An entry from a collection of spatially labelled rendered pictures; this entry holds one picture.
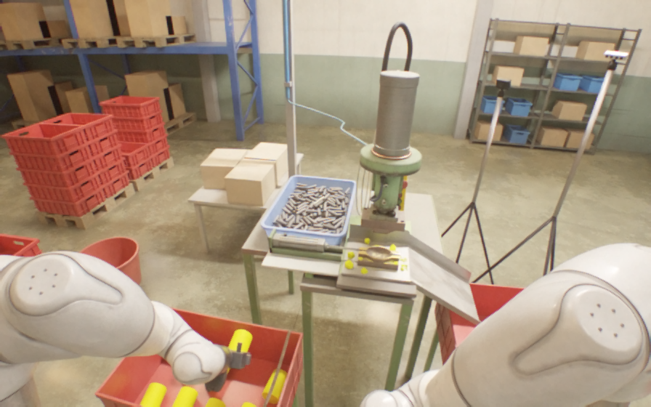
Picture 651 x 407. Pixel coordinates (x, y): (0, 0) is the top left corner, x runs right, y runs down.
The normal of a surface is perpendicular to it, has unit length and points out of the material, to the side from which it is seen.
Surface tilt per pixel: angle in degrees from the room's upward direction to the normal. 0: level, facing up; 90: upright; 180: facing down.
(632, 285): 13
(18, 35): 90
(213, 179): 90
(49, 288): 29
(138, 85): 90
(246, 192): 90
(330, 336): 0
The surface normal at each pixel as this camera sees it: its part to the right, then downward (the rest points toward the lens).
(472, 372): -0.97, 0.02
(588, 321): 0.08, -0.61
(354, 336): 0.02, -0.87
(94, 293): 0.96, -0.18
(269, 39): -0.17, 0.48
